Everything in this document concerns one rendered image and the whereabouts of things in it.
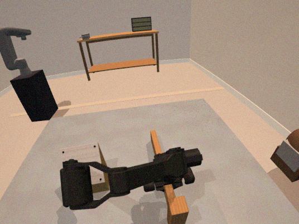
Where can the wooden side rail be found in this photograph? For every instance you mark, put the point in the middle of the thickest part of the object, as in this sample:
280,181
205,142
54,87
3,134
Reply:
169,193

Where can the wooden post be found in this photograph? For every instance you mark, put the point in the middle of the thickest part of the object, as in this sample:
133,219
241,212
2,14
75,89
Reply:
177,210

